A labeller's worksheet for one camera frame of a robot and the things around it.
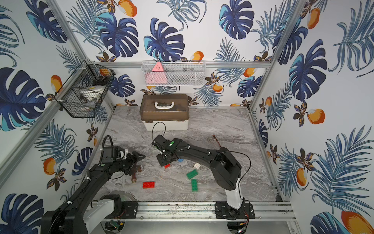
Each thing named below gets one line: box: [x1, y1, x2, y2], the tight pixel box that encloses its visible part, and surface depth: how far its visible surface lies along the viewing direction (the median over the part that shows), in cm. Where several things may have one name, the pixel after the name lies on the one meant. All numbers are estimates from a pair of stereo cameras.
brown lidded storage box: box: [139, 94, 190, 132], surface depth 98 cm
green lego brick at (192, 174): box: [186, 169, 199, 180], surface depth 88 cm
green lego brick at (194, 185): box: [191, 178, 199, 193], surface depth 83 cm
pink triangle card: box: [144, 61, 168, 84], surface depth 92 cm
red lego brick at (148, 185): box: [142, 181, 156, 189], surface depth 83 cm
